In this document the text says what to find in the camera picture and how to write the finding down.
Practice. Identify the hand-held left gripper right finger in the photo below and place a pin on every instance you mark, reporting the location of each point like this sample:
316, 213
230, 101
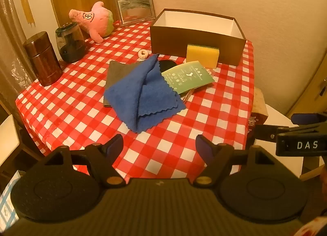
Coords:
203, 146

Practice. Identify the brown cardboard box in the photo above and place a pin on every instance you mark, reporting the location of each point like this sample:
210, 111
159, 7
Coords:
178, 42

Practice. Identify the grey cloth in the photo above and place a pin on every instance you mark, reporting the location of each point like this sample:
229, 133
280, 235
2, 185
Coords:
117, 72

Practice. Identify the sheer curtain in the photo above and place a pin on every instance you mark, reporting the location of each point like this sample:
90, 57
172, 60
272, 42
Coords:
10, 34

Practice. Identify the cream hair scrunchie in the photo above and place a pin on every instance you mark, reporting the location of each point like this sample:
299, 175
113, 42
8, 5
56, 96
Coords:
140, 52

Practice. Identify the pink plush toy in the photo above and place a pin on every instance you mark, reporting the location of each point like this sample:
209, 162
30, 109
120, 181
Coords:
94, 21

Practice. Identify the dark glass jar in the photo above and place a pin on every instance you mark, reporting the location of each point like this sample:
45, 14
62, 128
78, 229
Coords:
70, 44

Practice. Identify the blue microfiber cloth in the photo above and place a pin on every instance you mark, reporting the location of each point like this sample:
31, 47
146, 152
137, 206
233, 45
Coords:
132, 98

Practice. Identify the yellow strip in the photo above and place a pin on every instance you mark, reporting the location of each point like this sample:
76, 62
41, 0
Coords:
26, 9

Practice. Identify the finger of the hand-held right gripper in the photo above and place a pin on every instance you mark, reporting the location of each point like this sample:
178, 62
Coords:
265, 132
306, 118

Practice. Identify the brown cylindrical canister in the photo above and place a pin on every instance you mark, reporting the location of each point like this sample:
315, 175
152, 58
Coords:
43, 60

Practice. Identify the red checkered tablecloth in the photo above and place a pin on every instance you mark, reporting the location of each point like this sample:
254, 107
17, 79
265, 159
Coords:
76, 113

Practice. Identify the bag of cotton swabs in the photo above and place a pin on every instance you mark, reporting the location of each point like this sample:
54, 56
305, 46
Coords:
190, 93

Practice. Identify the black round pad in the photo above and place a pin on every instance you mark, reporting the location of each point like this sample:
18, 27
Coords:
167, 66

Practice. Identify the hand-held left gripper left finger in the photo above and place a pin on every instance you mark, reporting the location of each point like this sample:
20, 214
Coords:
115, 146

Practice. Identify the yellow sponge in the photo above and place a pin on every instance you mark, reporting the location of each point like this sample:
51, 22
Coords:
201, 56

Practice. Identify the green sock package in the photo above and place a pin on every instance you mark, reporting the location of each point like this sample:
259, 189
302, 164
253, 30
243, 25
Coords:
186, 77

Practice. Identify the glass picture frame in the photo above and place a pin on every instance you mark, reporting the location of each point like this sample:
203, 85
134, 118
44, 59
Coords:
135, 9

